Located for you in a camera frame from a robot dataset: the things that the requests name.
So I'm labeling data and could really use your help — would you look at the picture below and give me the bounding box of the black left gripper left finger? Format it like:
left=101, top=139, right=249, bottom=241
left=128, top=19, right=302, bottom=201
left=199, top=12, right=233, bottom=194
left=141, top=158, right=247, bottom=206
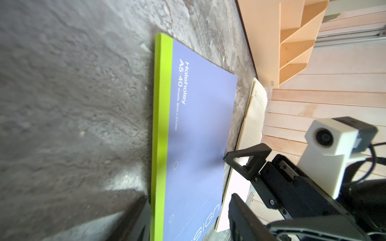
left=106, top=195, right=151, bottom=241

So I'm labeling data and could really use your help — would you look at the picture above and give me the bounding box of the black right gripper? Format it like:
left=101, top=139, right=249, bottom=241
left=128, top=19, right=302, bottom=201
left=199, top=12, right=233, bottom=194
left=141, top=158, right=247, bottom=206
left=224, top=143, right=355, bottom=222

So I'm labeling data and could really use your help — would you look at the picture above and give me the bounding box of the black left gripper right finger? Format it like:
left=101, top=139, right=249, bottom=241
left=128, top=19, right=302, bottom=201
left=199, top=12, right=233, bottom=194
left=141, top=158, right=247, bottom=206
left=228, top=193, right=271, bottom=241

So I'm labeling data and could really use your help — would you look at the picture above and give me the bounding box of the cream notebook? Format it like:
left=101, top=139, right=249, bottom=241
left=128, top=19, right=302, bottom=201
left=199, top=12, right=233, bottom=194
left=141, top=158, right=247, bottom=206
left=215, top=77, right=268, bottom=233

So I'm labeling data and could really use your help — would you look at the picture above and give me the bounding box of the purple notebook green spine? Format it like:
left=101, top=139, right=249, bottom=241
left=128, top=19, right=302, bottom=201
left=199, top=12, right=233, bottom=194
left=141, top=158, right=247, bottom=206
left=150, top=33, right=238, bottom=241

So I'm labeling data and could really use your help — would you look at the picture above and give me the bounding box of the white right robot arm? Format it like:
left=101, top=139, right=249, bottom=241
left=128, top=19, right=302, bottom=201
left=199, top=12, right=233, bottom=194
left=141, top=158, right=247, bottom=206
left=224, top=144, right=386, bottom=241

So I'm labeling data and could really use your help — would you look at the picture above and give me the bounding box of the peach plastic desk organizer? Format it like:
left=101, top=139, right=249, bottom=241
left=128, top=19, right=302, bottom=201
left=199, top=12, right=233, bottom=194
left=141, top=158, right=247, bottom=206
left=237, top=0, right=329, bottom=88

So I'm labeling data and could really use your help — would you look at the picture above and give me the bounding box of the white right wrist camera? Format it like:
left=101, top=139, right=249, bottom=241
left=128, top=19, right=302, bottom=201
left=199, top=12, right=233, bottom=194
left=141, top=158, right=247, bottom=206
left=297, top=116, right=378, bottom=199

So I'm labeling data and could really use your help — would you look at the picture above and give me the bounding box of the aluminium frame rail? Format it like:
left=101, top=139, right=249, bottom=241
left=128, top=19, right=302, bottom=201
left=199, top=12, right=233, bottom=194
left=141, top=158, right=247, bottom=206
left=315, top=24, right=386, bottom=48

